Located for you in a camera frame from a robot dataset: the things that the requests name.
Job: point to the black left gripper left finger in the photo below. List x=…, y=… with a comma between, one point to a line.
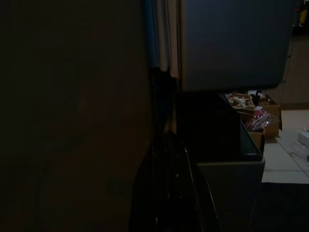
x=159, y=193

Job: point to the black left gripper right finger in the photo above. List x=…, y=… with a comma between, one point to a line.
x=198, y=212

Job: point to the grey fridge drawer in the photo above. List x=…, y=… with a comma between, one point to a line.
x=229, y=188

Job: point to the black floor mat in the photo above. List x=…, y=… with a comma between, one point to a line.
x=285, y=205

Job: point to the small brown cardboard box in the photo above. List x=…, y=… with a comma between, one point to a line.
x=256, y=140

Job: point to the pink clear plastic packaging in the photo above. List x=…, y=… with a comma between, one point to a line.
x=258, y=120

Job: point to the tray of wrapped items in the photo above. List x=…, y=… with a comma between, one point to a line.
x=241, y=101

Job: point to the white flat object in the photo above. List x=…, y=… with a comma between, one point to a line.
x=304, y=140

